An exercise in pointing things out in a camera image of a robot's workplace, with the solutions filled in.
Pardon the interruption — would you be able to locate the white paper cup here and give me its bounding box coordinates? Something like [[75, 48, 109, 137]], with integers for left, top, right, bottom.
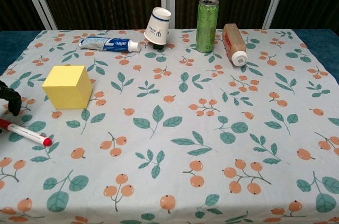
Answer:
[[144, 7, 172, 46]]

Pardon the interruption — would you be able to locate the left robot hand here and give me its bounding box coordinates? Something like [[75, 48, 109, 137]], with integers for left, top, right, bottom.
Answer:
[[0, 80, 22, 117]]

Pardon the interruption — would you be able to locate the brown drink bottle white cap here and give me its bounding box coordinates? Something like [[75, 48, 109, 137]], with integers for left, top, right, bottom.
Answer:
[[222, 23, 248, 67]]

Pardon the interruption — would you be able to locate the red and white marker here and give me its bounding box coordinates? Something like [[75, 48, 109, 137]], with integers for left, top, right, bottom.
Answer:
[[0, 118, 53, 147]]

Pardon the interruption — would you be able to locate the yellow cube block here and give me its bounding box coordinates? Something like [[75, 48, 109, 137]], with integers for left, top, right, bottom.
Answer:
[[42, 65, 94, 110]]

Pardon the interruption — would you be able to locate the green drink can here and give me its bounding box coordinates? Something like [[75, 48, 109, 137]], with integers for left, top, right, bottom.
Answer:
[[195, 0, 220, 53]]

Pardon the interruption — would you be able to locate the blue white toothpaste tube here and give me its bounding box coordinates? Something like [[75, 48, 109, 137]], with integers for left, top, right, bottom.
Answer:
[[79, 35, 141, 53]]

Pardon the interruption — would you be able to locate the floral fruit print tablecloth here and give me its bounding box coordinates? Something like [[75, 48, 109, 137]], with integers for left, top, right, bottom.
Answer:
[[0, 29, 339, 224]]

